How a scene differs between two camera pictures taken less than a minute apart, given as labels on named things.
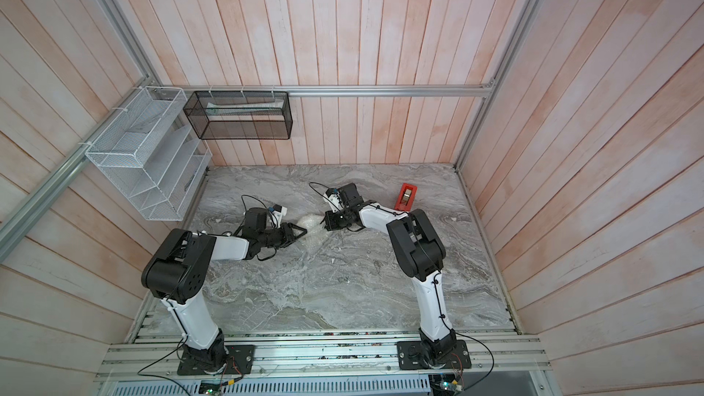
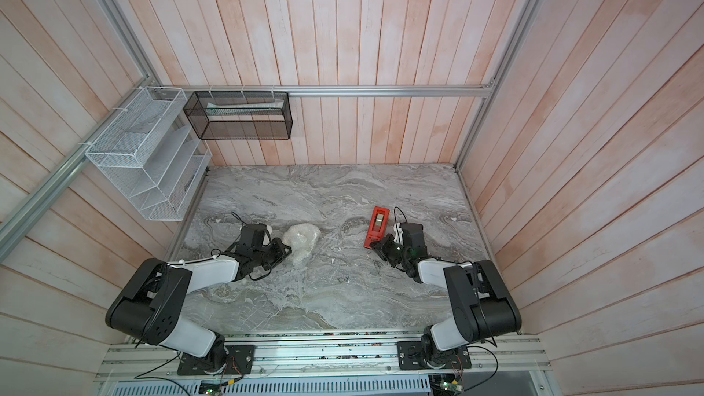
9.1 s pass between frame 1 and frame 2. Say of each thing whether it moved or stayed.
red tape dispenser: moved
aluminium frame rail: stayed
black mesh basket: stayed
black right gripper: moved
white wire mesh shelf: stayed
